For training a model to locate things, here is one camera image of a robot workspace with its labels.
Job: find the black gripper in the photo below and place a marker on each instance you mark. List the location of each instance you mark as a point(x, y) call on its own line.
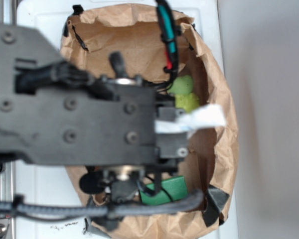
point(52, 113)

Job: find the green rectangular block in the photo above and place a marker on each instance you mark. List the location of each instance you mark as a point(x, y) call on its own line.
point(173, 189)

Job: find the green plush toy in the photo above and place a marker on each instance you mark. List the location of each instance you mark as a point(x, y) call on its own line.
point(183, 91)

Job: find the brown paper bag tray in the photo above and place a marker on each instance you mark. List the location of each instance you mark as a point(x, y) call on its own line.
point(213, 156)

